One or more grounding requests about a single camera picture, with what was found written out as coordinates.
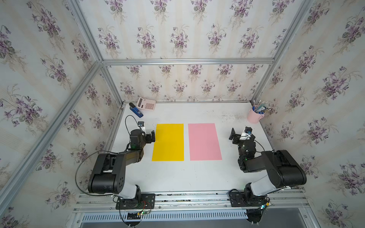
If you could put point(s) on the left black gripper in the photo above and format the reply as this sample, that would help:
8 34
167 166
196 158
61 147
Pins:
148 137

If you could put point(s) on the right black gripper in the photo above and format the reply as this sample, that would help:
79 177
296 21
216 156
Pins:
236 137

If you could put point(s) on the yellow rectangular paper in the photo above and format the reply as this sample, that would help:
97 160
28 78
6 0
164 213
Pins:
169 144

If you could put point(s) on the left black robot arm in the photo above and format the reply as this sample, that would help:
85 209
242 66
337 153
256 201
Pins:
108 174

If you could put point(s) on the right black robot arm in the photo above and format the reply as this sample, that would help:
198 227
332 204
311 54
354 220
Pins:
281 168

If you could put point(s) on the pink rectangular paper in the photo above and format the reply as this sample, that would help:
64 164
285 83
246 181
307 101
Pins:
203 142

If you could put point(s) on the pink pen cup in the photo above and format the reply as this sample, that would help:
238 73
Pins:
253 117

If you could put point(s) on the pink calculator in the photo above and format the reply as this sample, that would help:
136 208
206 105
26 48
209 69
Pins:
146 104

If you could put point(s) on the pens in cup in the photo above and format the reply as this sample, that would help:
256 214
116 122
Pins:
261 107

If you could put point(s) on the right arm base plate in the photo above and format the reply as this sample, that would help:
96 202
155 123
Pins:
243 199

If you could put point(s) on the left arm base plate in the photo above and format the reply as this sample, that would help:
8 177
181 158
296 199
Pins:
144 201

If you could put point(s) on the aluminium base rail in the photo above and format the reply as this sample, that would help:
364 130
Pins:
195 200

